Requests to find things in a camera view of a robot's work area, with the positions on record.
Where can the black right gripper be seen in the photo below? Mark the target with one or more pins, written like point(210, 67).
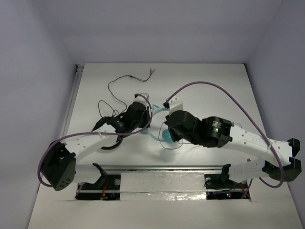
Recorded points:
point(175, 136)

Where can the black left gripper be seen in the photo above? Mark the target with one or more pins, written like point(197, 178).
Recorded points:
point(145, 112)

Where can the teal cat ear headphones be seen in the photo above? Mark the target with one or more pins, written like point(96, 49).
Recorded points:
point(159, 134)

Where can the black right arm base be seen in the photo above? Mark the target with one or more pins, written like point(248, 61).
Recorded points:
point(220, 187)

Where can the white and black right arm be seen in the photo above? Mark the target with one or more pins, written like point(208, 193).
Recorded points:
point(275, 159)

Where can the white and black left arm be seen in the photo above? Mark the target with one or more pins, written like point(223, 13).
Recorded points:
point(72, 152)

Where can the black headphones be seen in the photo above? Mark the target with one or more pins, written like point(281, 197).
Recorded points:
point(102, 125)

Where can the white front cover board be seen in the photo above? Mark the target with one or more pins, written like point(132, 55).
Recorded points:
point(267, 209)

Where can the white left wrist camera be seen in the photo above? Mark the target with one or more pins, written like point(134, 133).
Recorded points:
point(142, 98)

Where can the aluminium left rail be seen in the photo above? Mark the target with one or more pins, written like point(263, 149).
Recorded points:
point(78, 75)

